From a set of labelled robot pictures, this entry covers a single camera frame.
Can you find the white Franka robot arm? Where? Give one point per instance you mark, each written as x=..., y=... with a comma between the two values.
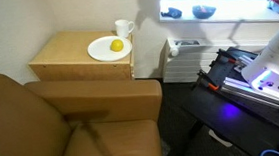
x=275, y=57

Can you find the light wooden drawer cabinet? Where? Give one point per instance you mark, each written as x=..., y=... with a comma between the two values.
x=64, y=57

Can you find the yellow lemon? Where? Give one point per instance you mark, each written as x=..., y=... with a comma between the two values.
x=117, y=45

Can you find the white round heater knob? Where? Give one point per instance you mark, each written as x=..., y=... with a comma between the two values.
x=174, y=51

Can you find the white round plate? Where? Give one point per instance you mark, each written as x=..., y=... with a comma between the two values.
x=99, y=52

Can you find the white ceramic mug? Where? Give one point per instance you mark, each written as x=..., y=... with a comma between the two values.
x=121, y=28

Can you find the heater instruction label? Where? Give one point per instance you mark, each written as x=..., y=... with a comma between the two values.
x=187, y=42

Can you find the black and orange clamp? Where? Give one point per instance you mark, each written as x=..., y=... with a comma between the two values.
x=226, y=56
x=208, y=81

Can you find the dark round bowl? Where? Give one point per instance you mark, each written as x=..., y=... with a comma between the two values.
x=204, y=12

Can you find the white paper sheet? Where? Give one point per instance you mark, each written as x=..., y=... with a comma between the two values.
x=221, y=138

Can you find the black robot table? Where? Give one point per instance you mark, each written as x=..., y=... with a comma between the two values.
x=236, y=123

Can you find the white window sill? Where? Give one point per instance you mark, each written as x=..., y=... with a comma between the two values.
x=228, y=14

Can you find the brown leather armchair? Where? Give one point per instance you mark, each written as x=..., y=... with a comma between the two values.
x=33, y=129

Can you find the white wall heater unit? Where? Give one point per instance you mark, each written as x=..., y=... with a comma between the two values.
x=185, y=66

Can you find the aluminium mounting rail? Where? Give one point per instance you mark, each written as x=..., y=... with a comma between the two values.
x=247, y=91

